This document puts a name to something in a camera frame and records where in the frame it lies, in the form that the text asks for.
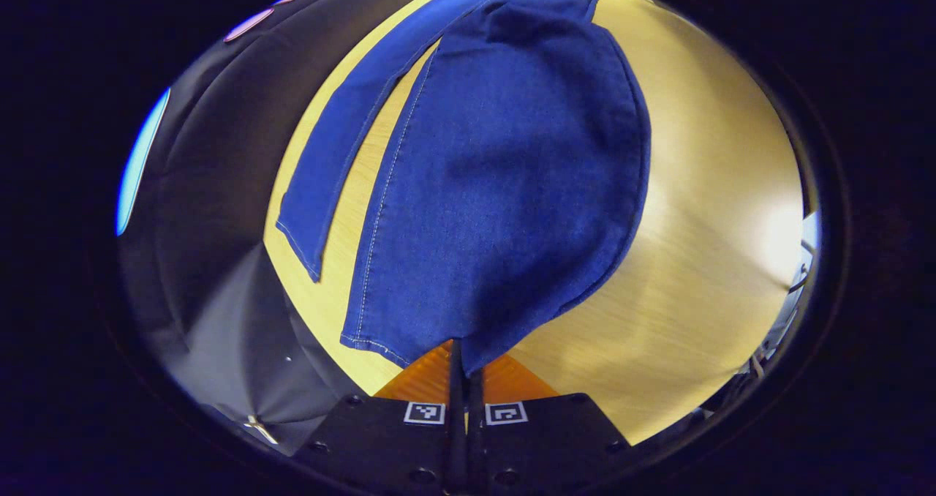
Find silver clip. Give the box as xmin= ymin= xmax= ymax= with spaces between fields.
xmin=244 ymin=415 xmax=279 ymax=446

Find blue jeans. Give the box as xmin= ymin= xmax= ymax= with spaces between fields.
xmin=276 ymin=0 xmax=653 ymax=377

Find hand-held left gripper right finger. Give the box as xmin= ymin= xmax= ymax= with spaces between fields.
xmin=467 ymin=353 xmax=634 ymax=494

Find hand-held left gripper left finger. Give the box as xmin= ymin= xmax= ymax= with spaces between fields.
xmin=302 ymin=339 xmax=461 ymax=494

